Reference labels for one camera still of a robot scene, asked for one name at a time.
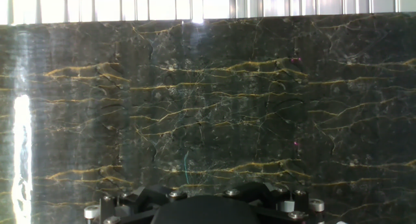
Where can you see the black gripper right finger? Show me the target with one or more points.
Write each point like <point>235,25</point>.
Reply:
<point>276,198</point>

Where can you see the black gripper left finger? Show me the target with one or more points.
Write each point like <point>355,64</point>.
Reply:
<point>136,201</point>

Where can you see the black marble pattern mat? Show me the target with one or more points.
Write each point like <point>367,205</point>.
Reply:
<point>227,104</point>

